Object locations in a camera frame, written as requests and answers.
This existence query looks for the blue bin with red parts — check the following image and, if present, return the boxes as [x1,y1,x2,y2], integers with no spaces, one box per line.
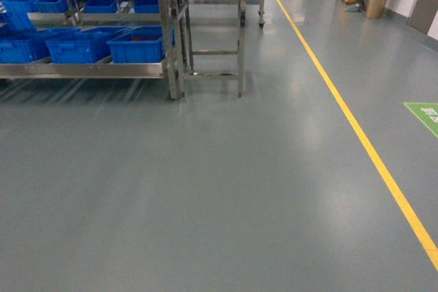
[107,25,166,64]

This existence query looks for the stainless steel shelf rack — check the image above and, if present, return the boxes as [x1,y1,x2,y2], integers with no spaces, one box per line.
[1,0,180,99]

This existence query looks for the stainless steel side table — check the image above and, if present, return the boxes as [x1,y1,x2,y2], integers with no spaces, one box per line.
[170,0,248,97]

